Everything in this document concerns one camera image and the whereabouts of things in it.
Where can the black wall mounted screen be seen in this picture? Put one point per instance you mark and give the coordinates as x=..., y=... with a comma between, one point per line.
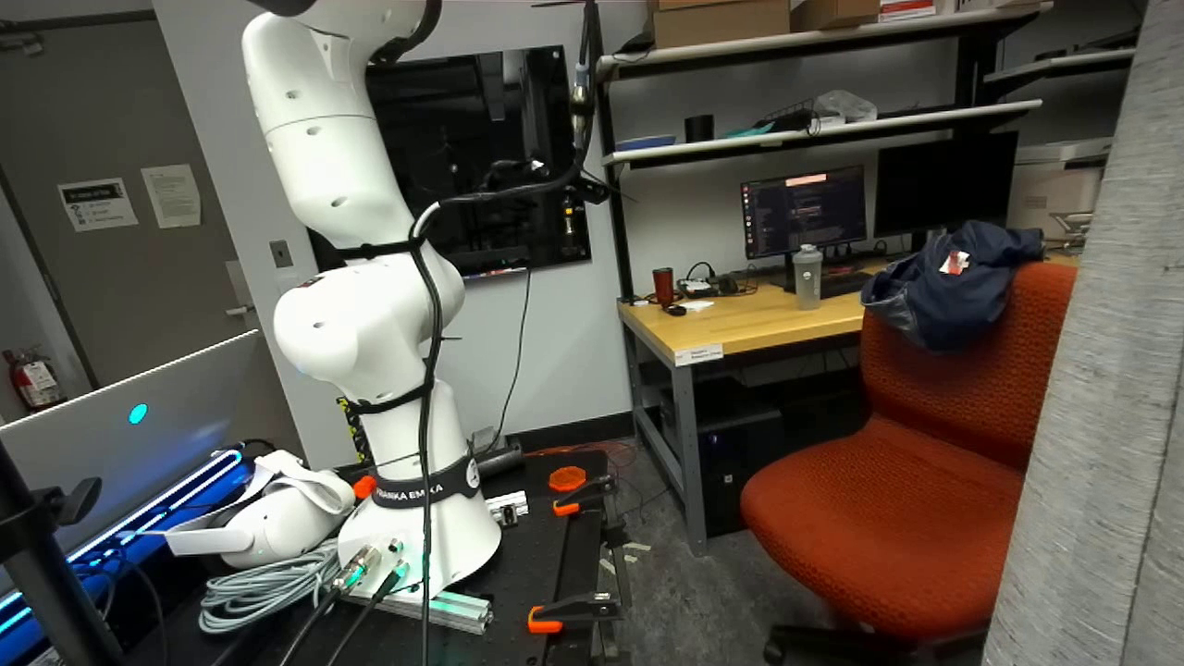
x=493, y=151

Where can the red mug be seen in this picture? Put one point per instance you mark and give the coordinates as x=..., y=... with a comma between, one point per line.
x=665, y=286

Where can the wooden top desk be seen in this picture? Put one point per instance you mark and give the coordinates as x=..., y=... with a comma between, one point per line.
x=742, y=324

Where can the orange round disc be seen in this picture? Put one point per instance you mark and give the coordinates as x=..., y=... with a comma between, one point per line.
x=567, y=479

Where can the black shelf post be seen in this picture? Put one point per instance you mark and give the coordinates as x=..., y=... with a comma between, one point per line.
x=612, y=188

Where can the dark desk monitor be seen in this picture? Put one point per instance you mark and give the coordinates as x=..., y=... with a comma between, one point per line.
x=945, y=188

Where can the small cardboard box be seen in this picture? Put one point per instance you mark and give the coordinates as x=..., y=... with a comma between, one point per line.
x=834, y=12

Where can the grey long shelf board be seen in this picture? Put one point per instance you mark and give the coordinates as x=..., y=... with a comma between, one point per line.
x=801, y=130
x=801, y=38

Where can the lit desk monitor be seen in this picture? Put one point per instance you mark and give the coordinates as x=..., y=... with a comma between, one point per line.
x=805, y=213

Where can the large cardboard box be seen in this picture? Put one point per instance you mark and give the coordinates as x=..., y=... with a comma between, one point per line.
x=719, y=19

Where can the white headset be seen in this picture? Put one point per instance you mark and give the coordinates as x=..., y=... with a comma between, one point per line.
x=282, y=513

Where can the black tripod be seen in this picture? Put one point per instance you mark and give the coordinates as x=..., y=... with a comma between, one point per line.
x=44, y=556

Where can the grey wall switch plate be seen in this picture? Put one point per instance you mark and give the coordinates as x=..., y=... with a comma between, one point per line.
x=282, y=254

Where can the clear plastic bag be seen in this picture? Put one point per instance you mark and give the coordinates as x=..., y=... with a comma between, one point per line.
x=844, y=109

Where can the black perforated breadboard plate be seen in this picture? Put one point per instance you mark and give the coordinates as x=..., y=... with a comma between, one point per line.
x=531, y=562

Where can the white paper notice with text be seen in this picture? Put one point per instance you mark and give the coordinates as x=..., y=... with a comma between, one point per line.
x=99, y=205

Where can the clear plastic bottle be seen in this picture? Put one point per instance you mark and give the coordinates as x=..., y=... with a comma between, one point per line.
x=809, y=276

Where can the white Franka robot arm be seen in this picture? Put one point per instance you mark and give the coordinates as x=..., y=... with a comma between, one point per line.
x=347, y=151

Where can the blue orange bag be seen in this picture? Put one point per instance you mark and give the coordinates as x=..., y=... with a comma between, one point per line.
x=949, y=292

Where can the grey laptop lid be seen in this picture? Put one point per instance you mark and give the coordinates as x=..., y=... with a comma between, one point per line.
x=113, y=431

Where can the plain white paper sheet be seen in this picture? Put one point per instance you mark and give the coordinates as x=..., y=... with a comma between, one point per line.
x=172, y=198

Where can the pale storage box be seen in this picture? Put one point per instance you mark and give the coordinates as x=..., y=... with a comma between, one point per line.
x=1056, y=198

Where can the orange mesh office chair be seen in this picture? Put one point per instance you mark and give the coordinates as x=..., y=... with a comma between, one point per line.
x=902, y=506

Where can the black desktop computer tower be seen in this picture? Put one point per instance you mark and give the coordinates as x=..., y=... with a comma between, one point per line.
x=742, y=477

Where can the blue case with light stripes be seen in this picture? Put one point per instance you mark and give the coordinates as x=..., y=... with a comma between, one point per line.
x=151, y=513

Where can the grey door with papers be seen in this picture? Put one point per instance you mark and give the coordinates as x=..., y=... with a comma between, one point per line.
x=134, y=299

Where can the grey fabric curtain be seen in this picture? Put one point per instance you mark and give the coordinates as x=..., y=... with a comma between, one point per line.
x=1112, y=373

